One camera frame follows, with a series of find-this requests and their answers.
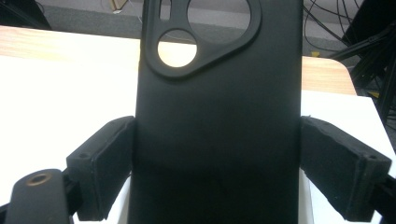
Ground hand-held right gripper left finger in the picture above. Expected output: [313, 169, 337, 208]
[65, 115, 135, 222]

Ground wooden table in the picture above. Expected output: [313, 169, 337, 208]
[0, 25, 358, 96]

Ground black phone case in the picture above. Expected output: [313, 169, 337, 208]
[127, 0, 304, 224]

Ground black metal stand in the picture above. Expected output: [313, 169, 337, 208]
[327, 21, 396, 126]

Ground tangled black cables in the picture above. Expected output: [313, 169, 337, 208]
[303, 0, 357, 53]

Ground white table sheet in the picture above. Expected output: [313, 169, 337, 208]
[0, 38, 396, 224]

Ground white plastic storage box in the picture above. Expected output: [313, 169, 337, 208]
[116, 167, 315, 224]

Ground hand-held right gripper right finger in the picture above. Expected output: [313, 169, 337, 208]
[300, 115, 393, 223]

